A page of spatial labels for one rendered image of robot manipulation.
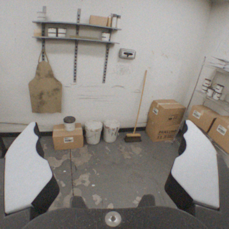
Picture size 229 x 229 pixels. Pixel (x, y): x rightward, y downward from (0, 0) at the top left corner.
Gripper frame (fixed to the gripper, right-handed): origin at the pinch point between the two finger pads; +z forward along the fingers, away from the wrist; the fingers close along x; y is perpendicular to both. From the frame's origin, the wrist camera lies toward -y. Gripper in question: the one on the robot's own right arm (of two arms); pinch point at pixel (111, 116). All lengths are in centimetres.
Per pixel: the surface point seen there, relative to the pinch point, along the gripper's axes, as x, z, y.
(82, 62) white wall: -43, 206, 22
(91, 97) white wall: -33, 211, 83
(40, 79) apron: -107, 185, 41
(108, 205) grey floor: -5, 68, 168
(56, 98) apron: -89, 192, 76
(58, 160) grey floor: -84, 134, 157
